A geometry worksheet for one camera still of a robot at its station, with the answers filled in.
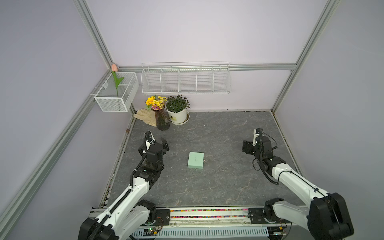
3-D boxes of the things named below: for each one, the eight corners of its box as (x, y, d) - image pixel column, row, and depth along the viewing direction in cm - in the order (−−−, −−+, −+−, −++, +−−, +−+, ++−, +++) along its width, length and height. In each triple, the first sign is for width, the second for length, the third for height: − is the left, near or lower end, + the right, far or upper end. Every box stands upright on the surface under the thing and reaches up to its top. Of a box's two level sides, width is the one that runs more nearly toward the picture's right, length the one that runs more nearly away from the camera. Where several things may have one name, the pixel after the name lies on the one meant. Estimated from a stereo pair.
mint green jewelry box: (188, 168, 92) (187, 166, 89) (188, 154, 98) (188, 151, 95) (204, 168, 92) (204, 166, 89) (203, 154, 98) (204, 151, 95)
